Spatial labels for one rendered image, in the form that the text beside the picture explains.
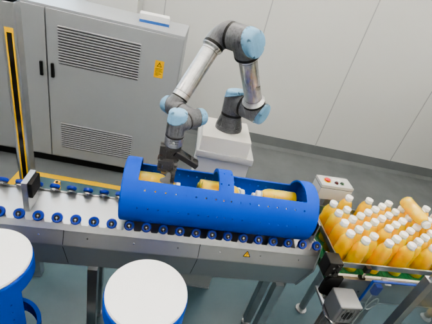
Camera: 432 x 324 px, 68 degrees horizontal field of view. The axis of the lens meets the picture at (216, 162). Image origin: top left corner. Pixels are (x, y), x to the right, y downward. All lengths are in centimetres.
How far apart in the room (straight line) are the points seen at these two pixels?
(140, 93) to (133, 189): 169
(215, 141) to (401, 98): 349
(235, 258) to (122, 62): 191
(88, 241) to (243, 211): 70
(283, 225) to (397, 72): 349
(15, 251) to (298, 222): 111
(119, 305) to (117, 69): 212
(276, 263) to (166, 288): 66
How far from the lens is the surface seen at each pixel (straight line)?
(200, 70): 143
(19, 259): 132
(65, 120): 327
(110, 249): 157
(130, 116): 305
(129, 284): 122
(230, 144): 173
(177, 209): 137
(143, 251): 156
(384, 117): 489
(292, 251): 168
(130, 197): 136
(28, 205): 162
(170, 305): 118
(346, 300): 172
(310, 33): 417
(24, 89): 176
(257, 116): 165
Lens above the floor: 202
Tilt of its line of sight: 32 degrees down
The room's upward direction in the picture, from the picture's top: 15 degrees clockwise
